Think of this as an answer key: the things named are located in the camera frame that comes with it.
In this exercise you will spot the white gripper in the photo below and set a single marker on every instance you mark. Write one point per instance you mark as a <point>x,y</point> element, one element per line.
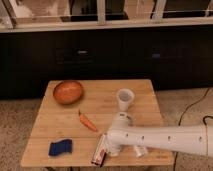
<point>111,148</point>

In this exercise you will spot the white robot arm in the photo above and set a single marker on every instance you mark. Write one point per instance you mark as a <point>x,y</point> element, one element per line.
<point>189,139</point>

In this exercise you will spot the orange toy carrot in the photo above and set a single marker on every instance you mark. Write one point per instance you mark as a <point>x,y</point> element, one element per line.
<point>85,121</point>

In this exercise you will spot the white tube bottle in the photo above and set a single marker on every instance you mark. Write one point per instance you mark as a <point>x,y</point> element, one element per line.
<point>140,151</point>

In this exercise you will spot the blue sponge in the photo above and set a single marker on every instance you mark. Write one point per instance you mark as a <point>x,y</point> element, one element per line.
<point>58,148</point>

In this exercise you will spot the clear plastic cup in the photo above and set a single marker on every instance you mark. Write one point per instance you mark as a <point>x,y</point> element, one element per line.
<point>125,97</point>

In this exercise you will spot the orange bowl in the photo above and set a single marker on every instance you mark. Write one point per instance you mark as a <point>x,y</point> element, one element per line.
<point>67,92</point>

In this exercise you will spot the dark cabinet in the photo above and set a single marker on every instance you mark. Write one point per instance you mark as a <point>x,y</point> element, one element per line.
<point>171,57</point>

